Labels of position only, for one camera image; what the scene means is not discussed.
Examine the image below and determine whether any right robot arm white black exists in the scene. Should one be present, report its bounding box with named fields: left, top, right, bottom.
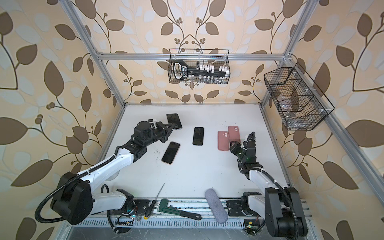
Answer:
left=230, top=132, right=308, bottom=240

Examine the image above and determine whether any grey oblong pouch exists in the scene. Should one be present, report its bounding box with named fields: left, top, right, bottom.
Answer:
left=205, top=189, right=228, bottom=224

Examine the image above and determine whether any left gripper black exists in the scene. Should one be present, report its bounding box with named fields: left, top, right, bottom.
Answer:
left=141, top=121, right=174, bottom=148

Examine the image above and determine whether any black wire basket back wall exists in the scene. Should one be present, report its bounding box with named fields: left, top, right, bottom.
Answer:
left=168, top=48, right=231, bottom=85

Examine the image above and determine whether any black wire basket right wall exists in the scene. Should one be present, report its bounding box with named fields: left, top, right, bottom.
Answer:
left=264, top=63, right=335, bottom=131

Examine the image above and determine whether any pink phone case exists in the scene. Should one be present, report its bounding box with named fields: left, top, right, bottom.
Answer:
left=218, top=131, right=230, bottom=151
left=228, top=126, right=241, bottom=143

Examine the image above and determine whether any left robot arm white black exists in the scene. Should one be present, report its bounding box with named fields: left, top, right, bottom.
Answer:
left=35, top=121, right=176, bottom=226

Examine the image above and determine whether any black socket set rail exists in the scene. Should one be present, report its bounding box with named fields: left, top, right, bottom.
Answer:
left=171, top=60, right=231, bottom=80

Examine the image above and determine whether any white tape roll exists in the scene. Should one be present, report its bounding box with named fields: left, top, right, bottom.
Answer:
left=106, top=171, right=120, bottom=182

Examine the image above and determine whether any screwdriver black yellow handle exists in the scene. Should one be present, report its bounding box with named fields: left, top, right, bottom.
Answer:
left=144, top=183, right=165, bottom=220

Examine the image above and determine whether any green pipe wrench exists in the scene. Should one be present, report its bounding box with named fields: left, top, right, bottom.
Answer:
left=158, top=199, right=202, bottom=221

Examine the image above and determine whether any blue phone black screen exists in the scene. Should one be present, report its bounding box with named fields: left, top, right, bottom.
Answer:
left=193, top=127, right=205, bottom=146

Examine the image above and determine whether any black wire basket wall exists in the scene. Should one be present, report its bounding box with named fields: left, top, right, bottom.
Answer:
left=168, top=48, right=231, bottom=85
left=264, top=63, right=335, bottom=131

